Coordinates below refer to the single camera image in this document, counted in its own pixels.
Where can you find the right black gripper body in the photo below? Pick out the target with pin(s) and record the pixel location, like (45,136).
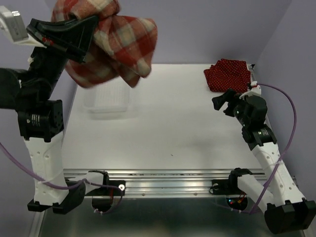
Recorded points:
(238,107)

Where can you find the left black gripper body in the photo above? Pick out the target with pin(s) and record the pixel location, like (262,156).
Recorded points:
(52,64)

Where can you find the red polka dot skirt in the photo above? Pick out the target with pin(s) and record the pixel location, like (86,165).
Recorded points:
(219,80)
(235,65)

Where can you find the red beige plaid skirt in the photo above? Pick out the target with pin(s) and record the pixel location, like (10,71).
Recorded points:
(122,46)

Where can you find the white plastic basket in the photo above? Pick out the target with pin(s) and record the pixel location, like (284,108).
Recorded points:
(110,97)

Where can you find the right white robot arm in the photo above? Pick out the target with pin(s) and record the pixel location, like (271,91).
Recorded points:
(284,207)

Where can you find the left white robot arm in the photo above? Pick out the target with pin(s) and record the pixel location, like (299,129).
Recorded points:
(40,119)

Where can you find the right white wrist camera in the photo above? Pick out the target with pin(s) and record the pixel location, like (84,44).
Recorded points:
(254,89)

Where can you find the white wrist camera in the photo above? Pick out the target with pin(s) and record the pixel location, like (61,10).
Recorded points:
(13,27)
(254,89)

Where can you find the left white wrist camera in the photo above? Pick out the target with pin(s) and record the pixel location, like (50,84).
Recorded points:
(13,27)

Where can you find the aluminium rail frame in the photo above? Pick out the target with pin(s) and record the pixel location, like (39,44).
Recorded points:
(167,147)

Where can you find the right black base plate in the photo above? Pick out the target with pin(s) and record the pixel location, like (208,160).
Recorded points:
(223,187)

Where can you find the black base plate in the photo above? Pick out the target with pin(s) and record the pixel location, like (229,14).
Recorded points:
(114,188)
(223,187)

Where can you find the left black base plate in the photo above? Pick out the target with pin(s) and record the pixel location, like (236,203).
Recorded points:
(114,188)

